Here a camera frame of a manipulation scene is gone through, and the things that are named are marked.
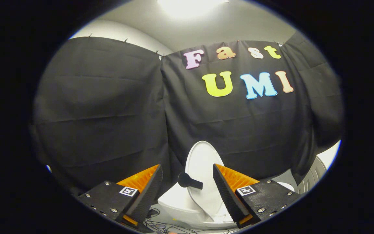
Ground black lid handle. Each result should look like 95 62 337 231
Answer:
178 172 204 190

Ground tangled black cable bundle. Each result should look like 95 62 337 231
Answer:
143 208 230 234

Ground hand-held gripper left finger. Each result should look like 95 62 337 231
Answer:
78 164 164 228

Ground black backdrop cloth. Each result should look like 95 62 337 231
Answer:
31 31 344 197

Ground white ribbed plastic platform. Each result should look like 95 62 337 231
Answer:
276 156 328 196

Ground white toilet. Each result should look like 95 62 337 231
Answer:
157 181 239 228

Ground large ceiling light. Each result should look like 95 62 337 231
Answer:
157 0 230 19

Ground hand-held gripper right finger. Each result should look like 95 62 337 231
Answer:
212 163 302 229

